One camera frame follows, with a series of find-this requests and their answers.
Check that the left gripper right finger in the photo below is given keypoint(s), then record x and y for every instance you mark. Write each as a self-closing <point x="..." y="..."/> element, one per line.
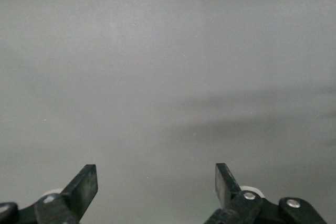
<point x="225" y="187"/>

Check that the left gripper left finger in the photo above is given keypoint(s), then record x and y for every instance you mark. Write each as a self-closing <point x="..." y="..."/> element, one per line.
<point x="81" y="190"/>

